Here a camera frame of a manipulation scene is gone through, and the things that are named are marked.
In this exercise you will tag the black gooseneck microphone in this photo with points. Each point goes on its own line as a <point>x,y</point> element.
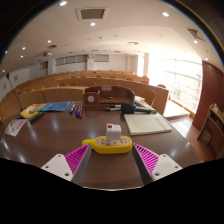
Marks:
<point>12,88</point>

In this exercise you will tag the recessed ceiling lights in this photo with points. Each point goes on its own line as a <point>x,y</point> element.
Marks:
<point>92,24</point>

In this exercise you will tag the wooden chair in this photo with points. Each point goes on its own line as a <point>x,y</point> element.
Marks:
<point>149,96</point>

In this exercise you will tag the wooden desk organizer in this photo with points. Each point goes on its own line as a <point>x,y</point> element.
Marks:
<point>113,95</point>

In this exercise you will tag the yellow power strip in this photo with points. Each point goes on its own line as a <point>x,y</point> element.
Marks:
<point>100,146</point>

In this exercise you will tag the small ceiling air vent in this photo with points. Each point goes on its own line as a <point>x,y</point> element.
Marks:
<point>195,34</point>

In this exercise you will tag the black marker pen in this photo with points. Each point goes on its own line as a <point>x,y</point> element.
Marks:
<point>111,108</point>

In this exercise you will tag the wooden shelf unit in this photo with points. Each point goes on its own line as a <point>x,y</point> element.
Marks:
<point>211,130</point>

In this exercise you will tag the white leaflet with red print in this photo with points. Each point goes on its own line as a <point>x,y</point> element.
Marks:
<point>15,127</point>

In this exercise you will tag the large bright window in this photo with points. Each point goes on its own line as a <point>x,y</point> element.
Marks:
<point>180,80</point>

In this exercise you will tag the black remote control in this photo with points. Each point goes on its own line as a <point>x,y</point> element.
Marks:
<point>36,117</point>

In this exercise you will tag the blue marker pen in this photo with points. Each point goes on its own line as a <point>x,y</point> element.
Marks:
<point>72,108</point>
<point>77,111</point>

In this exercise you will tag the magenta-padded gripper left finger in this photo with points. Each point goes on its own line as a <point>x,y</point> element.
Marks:
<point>76,159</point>

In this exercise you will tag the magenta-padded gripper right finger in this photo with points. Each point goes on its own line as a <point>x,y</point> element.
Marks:
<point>148,160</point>

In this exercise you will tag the white paper booklet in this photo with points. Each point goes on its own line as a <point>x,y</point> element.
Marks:
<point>146,124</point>

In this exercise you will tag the rows of wooden seats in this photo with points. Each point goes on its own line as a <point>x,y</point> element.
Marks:
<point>66,81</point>

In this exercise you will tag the large ceiling air vent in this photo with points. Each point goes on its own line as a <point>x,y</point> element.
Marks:
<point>91,13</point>

